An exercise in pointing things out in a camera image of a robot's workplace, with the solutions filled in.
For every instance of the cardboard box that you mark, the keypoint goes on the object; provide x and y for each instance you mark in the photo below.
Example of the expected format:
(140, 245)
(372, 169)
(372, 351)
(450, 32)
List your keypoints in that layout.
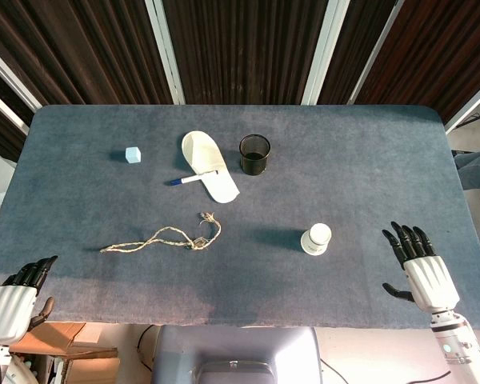
(64, 352)

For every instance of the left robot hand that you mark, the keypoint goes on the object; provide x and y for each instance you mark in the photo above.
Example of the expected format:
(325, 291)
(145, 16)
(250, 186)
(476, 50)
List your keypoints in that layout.
(8, 308)

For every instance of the robot torso base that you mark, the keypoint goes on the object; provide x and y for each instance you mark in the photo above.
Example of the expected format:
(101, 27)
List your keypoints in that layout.
(236, 356)

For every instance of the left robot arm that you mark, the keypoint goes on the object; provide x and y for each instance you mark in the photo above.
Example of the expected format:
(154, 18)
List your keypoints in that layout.
(0, 366)

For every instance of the blue table cloth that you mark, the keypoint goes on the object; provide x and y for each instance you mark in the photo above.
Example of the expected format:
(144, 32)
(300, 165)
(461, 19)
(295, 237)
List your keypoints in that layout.
(240, 248)

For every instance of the white paper cup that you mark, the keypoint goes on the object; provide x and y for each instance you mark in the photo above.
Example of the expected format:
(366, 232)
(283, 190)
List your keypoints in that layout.
(316, 239)

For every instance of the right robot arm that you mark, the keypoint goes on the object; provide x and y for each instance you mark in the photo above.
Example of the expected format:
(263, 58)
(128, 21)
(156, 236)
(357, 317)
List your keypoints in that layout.
(460, 344)

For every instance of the dark slatted curtain panel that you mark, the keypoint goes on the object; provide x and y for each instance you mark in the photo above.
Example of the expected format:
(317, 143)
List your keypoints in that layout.
(244, 48)

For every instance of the white slipper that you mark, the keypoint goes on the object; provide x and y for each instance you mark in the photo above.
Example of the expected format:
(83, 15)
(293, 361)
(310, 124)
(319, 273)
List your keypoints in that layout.
(210, 166)

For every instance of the black mesh pen holder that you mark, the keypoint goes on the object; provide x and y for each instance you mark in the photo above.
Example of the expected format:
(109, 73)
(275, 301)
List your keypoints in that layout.
(254, 154)

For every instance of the white partition frame post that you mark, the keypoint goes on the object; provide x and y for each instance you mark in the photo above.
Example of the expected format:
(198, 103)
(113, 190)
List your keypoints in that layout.
(166, 50)
(470, 106)
(324, 50)
(374, 52)
(10, 78)

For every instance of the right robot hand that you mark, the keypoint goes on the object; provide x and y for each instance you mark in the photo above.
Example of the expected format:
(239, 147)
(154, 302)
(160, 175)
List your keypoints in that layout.
(429, 276)

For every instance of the blue capped whiteboard marker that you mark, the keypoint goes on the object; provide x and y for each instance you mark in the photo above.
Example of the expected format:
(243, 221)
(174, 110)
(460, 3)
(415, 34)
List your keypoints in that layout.
(192, 178)

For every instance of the light blue cube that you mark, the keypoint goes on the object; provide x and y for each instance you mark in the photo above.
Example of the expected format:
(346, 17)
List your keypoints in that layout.
(133, 154)

